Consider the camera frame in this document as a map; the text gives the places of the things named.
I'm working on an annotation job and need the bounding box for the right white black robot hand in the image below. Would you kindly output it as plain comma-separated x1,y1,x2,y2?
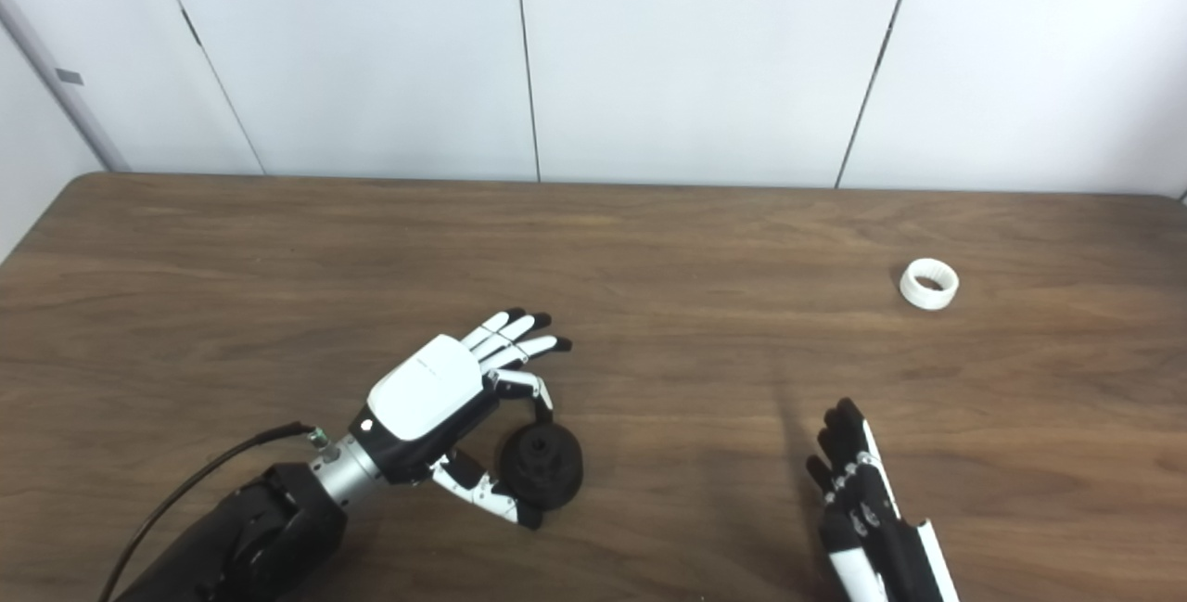
805,398,961,602

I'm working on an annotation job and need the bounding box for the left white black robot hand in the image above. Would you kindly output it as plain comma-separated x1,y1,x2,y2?
348,308,573,531

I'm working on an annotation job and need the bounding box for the round black plastic part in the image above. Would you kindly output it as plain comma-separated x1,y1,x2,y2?
499,423,585,512

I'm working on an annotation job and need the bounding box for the white toothed plastic ring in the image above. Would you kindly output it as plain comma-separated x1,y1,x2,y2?
900,258,961,312

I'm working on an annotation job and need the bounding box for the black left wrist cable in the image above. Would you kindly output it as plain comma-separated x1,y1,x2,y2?
96,422,318,602

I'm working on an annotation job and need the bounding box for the grey wall corner post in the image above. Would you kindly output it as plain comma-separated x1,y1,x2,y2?
0,0,132,173

